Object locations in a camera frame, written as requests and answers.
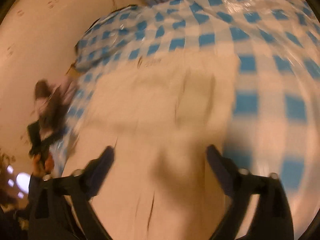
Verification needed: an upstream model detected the person's left hand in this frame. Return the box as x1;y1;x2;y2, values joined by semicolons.
32;153;54;178

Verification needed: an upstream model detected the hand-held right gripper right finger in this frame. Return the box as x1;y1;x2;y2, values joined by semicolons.
206;144;294;240

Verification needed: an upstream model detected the white quilted jacket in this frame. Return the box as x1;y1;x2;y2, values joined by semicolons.
61;55;239;240

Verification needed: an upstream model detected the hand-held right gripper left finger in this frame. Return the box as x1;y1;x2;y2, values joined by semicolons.
27;145;115;240

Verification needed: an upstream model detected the blue white checked plastic sheet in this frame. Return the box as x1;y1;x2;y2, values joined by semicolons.
49;0;320;205

